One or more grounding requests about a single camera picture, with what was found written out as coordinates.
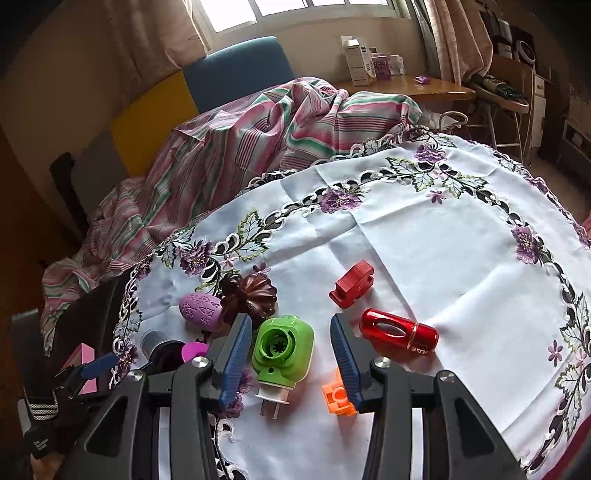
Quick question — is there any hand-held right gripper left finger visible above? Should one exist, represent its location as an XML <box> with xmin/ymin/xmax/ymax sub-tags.
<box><xmin>65</xmin><ymin>314</ymin><xmax>254</xmax><ymax>480</ymax></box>

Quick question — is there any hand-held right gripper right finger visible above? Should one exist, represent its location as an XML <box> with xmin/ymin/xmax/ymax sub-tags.
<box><xmin>329</xmin><ymin>313</ymin><xmax>527</xmax><ymax>480</ymax></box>

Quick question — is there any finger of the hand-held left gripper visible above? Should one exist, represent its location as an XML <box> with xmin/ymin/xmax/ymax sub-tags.
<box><xmin>53</xmin><ymin>353</ymin><xmax>120</xmax><ymax>398</ymax></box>

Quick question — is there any pink-edged white box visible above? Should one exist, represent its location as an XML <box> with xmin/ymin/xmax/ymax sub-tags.
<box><xmin>60</xmin><ymin>342</ymin><xmax>100</xmax><ymax>397</ymax></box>

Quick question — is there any orange plastic block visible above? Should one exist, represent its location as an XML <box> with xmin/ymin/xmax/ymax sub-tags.
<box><xmin>322</xmin><ymin>368</ymin><xmax>358</xmax><ymax>417</ymax></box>

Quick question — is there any green plug-in device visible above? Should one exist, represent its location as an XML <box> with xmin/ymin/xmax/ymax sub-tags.
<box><xmin>252</xmin><ymin>315</ymin><xmax>315</xmax><ymax>420</ymax></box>

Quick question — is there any purple perforated egg-shaped case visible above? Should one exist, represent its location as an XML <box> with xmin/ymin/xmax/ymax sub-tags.
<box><xmin>179</xmin><ymin>292</ymin><xmax>227</xmax><ymax>330</ymax></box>

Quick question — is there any red metal cylinder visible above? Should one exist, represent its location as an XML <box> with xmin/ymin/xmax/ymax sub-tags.
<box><xmin>359</xmin><ymin>308</ymin><xmax>438</xmax><ymax>356</ymax></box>

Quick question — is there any black leather cover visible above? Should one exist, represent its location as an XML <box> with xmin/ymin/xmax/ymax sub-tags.
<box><xmin>46</xmin><ymin>272</ymin><xmax>134</xmax><ymax>370</ymax></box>

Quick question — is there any dark grey cylinder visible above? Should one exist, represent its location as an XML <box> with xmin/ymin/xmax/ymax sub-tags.
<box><xmin>141</xmin><ymin>329</ymin><xmax>185</xmax><ymax>371</ymax></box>

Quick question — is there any dark brown carved wooden ornament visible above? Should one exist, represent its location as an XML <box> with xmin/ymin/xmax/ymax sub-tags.
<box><xmin>219</xmin><ymin>272</ymin><xmax>279</xmax><ymax>320</ymax></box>

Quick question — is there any red wooden block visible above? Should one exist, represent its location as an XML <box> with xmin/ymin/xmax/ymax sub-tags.
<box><xmin>329</xmin><ymin>259</ymin><xmax>375</xmax><ymax>309</ymax></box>

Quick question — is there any white embroidered floral tablecloth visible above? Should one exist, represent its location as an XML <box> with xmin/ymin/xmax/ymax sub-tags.
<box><xmin>111</xmin><ymin>124</ymin><xmax>591</xmax><ymax>480</ymax></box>

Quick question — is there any grey headboard panel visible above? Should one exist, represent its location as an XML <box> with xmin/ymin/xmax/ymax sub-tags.
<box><xmin>74</xmin><ymin>131</ymin><xmax>130</xmax><ymax>227</ymax></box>

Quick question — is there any striped pink green blanket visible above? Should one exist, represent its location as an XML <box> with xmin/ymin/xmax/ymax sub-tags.
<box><xmin>41</xmin><ymin>78</ymin><xmax>423</xmax><ymax>356</ymax></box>

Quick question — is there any yellow headboard panel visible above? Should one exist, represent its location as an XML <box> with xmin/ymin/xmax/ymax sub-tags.
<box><xmin>111</xmin><ymin>74</ymin><xmax>199</xmax><ymax>178</ymax></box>

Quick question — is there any wooden desk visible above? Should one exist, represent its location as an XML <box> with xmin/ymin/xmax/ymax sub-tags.
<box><xmin>330</xmin><ymin>75</ymin><xmax>476</xmax><ymax>109</ymax></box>

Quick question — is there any blue headboard panel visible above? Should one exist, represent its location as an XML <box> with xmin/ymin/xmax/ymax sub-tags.
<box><xmin>183</xmin><ymin>36</ymin><xmax>296</xmax><ymax>114</ymax></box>

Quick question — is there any tall white carton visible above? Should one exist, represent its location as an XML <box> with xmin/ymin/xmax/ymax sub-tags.
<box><xmin>342</xmin><ymin>36</ymin><xmax>377</xmax><ymax>87</ymax></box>

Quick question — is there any wooden chair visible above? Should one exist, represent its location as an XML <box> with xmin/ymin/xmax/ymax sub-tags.
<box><xmin>471</xmin><ymin>55</ymin><xmax>536</xmax><ymax>160</ymax></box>

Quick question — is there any beige curtain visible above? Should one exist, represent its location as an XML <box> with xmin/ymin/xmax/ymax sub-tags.
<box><xmin>104</xmin><ymin>0</ymin><xmax>213</xmax><ymax>77</ymax></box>
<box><xmin>418</xmin><ymin>0</ymin><xmax>490</xmax><ymax>84</ymax></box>

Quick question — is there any cluttered shelf unit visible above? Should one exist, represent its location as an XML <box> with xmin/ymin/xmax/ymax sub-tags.
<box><xmin>531</xmin><ymin>9</ymin><xmax>591</xmax><ymax>162</ymax></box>

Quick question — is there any window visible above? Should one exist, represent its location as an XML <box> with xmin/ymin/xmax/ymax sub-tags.
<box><xmin>191</xmin><ymin>0</ymin><xmax>411</xmax><ymax>34</ymax></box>

